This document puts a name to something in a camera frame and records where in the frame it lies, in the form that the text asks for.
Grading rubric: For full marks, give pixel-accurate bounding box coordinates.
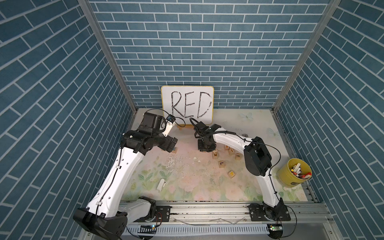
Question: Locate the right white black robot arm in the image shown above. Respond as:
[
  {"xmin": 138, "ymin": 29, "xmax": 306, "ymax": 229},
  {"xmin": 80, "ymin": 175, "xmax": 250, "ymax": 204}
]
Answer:
[{"xmin": 190, "ymin": 118, "xmax": 291, "ymax": 221}]

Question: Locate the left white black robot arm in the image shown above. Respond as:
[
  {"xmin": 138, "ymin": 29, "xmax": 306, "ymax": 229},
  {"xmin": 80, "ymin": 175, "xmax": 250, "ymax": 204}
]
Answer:
[{"xmin": 73, "ymin": 112, "xmax": 178, "ymax": 240}]

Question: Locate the wooden block letter W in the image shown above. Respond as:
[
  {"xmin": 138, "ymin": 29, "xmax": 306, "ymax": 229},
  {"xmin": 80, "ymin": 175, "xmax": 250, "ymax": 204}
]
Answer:
[{"xmin": 212, "ymin": 151, "xmax": 219, "ymax": 160}]

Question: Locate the wooden block yellow letter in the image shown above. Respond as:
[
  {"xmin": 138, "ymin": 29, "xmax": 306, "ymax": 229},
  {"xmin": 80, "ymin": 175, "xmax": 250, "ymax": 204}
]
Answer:
[{"xmin": 228, "ymin": 171, "xmax": 236, "ymax": 179}]

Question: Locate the wooden whiteboard stand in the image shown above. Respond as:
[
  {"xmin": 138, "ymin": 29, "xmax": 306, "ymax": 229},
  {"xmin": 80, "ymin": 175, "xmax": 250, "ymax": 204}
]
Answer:
[{"xmin": 176, "ymin": 125, "xmax": 194, "ymax": 131}]

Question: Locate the wooden block green exclamation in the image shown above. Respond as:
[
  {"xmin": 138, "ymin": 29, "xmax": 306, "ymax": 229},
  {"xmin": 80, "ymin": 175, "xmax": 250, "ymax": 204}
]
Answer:
[{"xmin": 235, "ymin": 153, "xmax": 242, "ymax": 161}]

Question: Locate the small white bottle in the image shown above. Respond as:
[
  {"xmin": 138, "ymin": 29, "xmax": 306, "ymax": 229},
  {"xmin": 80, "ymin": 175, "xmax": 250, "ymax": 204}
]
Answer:
[{"xmin": 157, "ymin": 179, "xmax": 166, "ymax": 192}]

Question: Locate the yellow bucket of markers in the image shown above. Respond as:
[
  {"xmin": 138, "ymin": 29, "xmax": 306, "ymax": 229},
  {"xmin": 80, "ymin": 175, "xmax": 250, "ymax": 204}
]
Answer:
[{"xmin": 277, "ymin": 159, "xmax": 312, "ymax": 188}]

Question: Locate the white whiteboard yellow frame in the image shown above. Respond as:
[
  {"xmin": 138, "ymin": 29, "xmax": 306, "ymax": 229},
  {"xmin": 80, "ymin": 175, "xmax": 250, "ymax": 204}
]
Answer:
[{"xmin": 161, "ymin": 86, "xmax": 215, "ymax": 124}]

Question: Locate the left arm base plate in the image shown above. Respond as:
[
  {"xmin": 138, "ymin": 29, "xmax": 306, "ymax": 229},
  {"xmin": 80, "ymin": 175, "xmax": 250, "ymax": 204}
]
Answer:
[{"xmin": 136, "ymin": 206, "xmax": 172, "ymax": 224}]

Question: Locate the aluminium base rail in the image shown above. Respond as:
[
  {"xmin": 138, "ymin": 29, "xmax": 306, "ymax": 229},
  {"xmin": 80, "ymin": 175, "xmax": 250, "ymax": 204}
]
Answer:
[{"xmin": 77, "ymin": 201, "xmax": 343, "ymax": 240}]

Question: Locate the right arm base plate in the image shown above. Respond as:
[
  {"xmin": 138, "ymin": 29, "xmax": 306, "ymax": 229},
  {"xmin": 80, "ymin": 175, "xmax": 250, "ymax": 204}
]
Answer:
[{"xmin": 248, "ymin": 203, "xmax": 291, "ymax": 222}]

